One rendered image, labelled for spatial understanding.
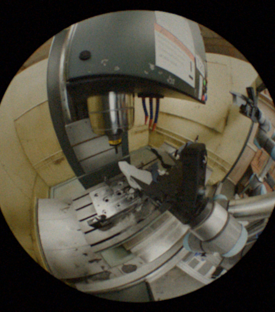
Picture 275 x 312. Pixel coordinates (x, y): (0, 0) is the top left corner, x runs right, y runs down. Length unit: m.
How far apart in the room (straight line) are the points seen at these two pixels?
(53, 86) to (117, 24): 0.72
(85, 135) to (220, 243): 0.86
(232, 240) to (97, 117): 0.41
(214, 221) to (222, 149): 1.04
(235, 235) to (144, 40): 0.33
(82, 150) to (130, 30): 0.79
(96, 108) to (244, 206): 0.50
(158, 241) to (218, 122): 1.25
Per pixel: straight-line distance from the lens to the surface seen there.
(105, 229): 0.65
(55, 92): 0.80
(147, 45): 0.15
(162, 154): 0.22
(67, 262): 1.02
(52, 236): 1.08
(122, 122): 0.25
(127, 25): 0.16
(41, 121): 1.21
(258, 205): 0.35
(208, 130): 1.14
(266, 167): 1.01
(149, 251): 0.83
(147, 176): 0.17
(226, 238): 0.20
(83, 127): 0.74
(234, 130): 1.13
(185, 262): 1.52
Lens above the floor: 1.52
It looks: 37 degrees down
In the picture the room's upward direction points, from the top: straight up
